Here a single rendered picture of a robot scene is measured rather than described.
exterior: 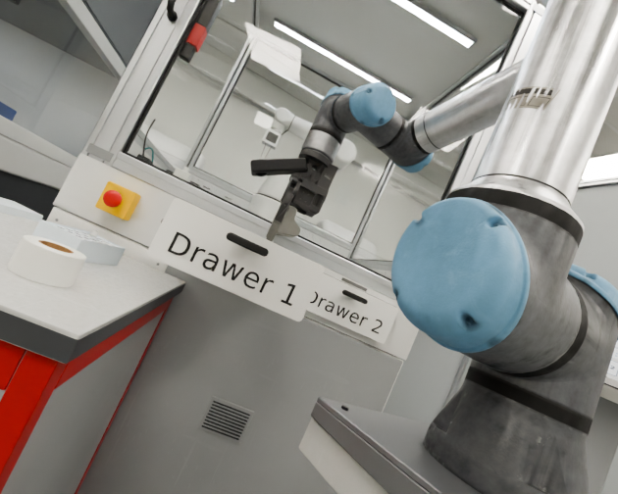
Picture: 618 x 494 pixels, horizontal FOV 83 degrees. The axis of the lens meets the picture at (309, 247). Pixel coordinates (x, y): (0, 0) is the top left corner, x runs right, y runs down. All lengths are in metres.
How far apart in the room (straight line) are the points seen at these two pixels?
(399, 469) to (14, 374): 0.36
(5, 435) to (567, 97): 0.58
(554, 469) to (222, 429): 0.81
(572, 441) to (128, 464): 0.97
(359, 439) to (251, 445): 0.73
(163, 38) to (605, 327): 1.07
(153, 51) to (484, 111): 0.81
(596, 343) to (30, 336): 0.51
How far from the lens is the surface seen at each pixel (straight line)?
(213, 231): 0.63
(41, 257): 0.51
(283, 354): 1.00
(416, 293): 0.31
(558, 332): 0.36
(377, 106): 0.68
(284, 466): 1.12
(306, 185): 0.72
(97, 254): 0.74
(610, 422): 1.18
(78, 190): 1.05
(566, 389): 0.42
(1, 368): 0.44
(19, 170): 1.56
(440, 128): 0.71
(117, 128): 1.06
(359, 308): 1.00
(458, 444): 0.41
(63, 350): 0.40
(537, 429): 0.41
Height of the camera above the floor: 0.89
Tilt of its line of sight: 5 degrees up
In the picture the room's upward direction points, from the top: 25 degrees clockwise
